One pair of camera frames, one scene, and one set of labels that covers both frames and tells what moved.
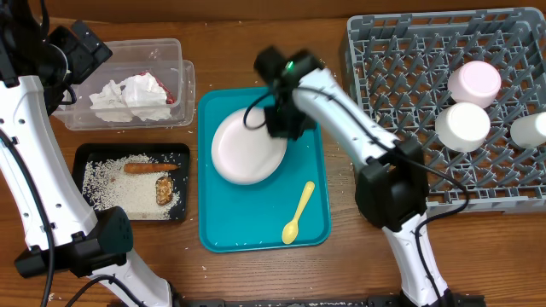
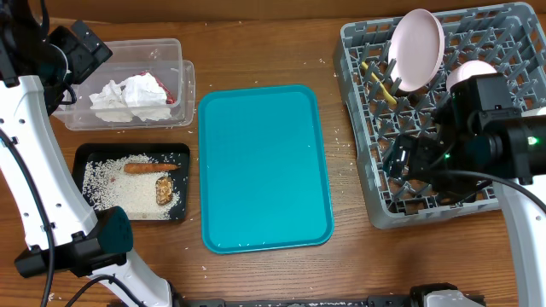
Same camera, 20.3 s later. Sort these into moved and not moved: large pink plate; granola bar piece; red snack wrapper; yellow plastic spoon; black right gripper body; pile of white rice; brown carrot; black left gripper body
Moved: yellow plastic spoon; black right gripper body; large pink plate
Not moved: brown carrot; granola bar piece; red snack wrapper; pile of white rice; black left gripper body
